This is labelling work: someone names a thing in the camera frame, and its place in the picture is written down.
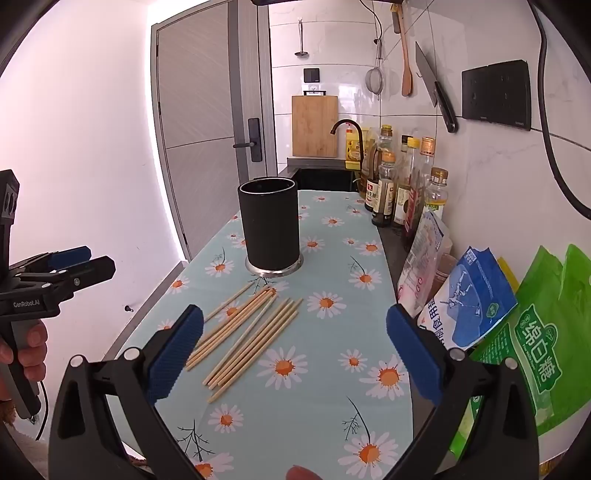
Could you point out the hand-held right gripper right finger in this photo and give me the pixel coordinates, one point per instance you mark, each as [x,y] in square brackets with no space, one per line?
[415,350]

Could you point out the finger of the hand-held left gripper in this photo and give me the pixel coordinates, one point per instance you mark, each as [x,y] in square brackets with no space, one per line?
[92,270]
[69,256]

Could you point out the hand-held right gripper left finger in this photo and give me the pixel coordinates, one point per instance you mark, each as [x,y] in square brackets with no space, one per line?
[178,355]

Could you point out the pile of bamboo chopsticks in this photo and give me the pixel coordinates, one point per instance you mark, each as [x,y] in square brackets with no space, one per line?
[231,330]

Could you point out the black cylindrical utensil holder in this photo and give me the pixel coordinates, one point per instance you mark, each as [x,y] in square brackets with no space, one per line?
[270,230]

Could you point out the person's left forearm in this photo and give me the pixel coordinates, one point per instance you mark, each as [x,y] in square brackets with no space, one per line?
[7,411]

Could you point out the person's left hand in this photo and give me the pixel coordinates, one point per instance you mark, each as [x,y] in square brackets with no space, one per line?
[30,339]

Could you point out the person's right hand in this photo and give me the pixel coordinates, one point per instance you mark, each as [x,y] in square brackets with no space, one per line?
[302,473]

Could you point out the blue and white salt bag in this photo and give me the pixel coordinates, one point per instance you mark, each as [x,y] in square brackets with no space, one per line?
[471,300]

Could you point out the pink and white bag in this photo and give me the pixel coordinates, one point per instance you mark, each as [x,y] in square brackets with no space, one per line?
[420,272]

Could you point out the translucent plastic cup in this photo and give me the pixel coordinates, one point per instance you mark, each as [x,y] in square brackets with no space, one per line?
[445,270]

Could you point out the daisy print tablecloth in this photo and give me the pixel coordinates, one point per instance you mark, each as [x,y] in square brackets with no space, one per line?
[323,383]

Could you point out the yellow packet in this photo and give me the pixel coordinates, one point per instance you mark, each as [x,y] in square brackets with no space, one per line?
[508,274]

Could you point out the green sugar bag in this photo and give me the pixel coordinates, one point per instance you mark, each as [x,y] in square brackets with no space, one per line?
[545,346]

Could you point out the glass bottle yellow cap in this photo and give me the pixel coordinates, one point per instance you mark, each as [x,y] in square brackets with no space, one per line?
[406,198]

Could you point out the grey door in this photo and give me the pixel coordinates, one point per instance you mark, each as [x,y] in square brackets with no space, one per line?
[198,115]

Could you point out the black kitchen sink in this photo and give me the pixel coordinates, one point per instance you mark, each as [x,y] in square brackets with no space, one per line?
[323,180]

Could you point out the tall bottle gold foil cap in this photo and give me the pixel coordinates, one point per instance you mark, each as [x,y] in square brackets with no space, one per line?
[427,147]

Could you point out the yellow oil jug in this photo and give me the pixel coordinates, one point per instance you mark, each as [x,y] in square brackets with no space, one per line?
[353,150]

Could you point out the glass bottle black cap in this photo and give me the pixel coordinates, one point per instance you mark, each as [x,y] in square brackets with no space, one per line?
[406,141]

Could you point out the soy sauce bottle red label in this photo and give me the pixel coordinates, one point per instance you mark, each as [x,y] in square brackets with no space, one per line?
[386,134]

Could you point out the black gooseneck faucet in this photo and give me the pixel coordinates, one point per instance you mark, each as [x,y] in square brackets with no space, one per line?
[346,121]

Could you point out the wooden cutting board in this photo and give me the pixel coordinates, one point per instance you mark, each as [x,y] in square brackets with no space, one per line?
[314,129]

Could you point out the hanging wooden spatula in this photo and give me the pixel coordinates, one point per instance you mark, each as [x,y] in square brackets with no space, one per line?
[406,83]

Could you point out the hanging metal strainer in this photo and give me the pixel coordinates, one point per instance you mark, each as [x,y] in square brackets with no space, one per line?
[375,81]

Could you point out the hanging metal ladle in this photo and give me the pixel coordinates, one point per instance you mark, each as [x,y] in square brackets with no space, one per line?
[301,54]

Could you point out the black wall outlet panel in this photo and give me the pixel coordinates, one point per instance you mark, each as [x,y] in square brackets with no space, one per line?
[496,94]

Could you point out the small black wall switch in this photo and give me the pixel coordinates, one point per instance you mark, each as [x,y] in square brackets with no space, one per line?
[311,75]

